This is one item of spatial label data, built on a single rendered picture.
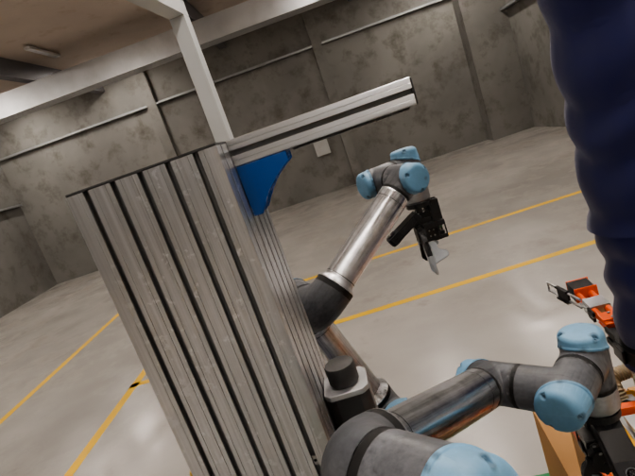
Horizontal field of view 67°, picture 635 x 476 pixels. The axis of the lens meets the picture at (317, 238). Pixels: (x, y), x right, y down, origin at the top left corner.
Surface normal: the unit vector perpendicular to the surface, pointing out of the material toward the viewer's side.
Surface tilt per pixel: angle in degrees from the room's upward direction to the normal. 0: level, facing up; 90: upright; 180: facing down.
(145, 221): 90
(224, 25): 90
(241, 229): 90
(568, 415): 90
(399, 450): 1
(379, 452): 11
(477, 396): 69
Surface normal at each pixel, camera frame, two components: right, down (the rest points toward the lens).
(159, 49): -0.01, 0.22
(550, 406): -0.64, 0.38
